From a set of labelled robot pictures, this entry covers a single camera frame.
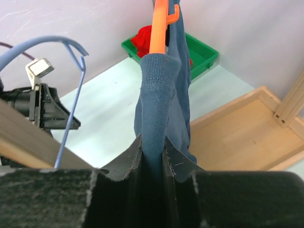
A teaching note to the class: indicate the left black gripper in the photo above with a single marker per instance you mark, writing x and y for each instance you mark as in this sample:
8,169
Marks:
41,106

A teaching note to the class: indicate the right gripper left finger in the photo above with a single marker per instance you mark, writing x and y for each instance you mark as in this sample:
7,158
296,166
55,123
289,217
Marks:
67,198

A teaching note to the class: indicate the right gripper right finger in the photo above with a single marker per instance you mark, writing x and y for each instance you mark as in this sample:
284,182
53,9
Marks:
196,198

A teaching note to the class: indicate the light blue hanger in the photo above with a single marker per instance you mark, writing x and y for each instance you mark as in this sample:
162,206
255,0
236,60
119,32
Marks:
67,77

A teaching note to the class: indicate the blue t shirt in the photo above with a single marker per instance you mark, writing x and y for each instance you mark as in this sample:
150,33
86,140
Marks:
163,107

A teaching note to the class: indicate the red t shirt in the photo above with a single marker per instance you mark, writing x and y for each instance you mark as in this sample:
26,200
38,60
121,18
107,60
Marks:
142,41

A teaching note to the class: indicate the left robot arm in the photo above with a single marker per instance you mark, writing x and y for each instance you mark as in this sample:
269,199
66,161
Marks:
22,141

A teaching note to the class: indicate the wooden hanger stand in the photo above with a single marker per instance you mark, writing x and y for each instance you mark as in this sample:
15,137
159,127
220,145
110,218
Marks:
241,135

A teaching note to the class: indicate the orange hanger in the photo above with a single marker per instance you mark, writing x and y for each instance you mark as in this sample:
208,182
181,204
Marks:
160,21

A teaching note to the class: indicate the green plastic tray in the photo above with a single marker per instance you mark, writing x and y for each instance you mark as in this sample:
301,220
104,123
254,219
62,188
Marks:
201,55

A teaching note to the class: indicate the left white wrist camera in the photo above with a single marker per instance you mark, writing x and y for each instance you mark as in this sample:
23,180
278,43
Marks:
36,70

